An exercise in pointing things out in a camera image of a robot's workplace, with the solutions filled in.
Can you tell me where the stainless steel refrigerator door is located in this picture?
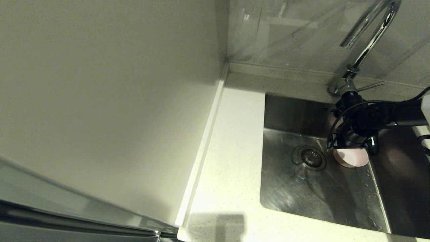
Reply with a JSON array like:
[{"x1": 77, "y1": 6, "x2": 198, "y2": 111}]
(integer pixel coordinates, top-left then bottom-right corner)
[{"x1": 0, "y1": 156, "x2": 180, "y2": 242}]

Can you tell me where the chrome gooseneck faucet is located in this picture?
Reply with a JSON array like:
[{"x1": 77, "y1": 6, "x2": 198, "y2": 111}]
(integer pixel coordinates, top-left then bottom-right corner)
[{"x1": 328, "y1": 0, "x2": 402, "y2": 98}]

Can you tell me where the metal sink drain strainer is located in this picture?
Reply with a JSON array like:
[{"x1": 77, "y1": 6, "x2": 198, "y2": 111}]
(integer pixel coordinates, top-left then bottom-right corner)
[{"x1": 292, "y1": 145, "x2": 327, "y2": 172}]

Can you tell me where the pink bowl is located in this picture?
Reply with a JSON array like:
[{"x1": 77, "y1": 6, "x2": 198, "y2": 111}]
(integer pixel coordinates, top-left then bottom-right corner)
[{"x1": 333, "y1": 148, "x2": 369, "y2": 168}]

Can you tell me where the stainless steel sink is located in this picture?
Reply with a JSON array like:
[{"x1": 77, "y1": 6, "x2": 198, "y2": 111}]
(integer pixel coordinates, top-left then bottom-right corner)
[{"x1": 259, "y1": 93, "x2": 430, "y2": 238}]

